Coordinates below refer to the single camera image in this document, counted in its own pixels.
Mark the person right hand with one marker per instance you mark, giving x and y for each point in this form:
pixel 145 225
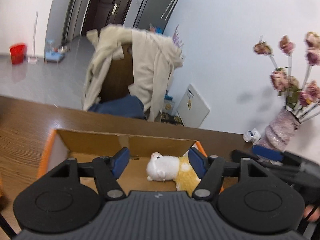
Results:
pixel 311 213

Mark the red bucket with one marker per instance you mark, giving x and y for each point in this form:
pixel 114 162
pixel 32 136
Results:
pixel 17 53

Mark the dark brown entrance door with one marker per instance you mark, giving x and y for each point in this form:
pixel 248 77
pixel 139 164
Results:
pixel 100 13

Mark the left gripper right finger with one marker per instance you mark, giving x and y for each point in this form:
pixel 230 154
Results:
pixel 211 170

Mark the beige jacket on chair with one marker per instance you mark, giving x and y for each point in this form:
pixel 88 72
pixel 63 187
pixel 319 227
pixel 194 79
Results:
pixel 154 59

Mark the pink textured vase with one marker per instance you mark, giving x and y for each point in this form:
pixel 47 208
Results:
pixel 280 131

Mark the brown chair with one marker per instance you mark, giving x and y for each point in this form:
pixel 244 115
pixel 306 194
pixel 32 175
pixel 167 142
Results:
pixel 119 77

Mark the red cardboard box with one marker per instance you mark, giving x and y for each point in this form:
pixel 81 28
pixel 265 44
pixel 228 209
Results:
pixel 85 146

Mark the white flat box by wall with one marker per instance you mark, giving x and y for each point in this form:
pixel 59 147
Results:
pixel 192 109

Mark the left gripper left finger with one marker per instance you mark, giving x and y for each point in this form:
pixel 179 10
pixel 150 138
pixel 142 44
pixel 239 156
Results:
pixel 106 171

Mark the blue seat cushion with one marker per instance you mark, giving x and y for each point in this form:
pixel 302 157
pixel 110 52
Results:
pixel 128 106

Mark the small white bottle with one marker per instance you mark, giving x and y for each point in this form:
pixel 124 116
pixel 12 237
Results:
pixel 252 136

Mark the white yellow alpaca plush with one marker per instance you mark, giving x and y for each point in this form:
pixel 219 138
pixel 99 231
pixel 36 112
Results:
pixel 172 172

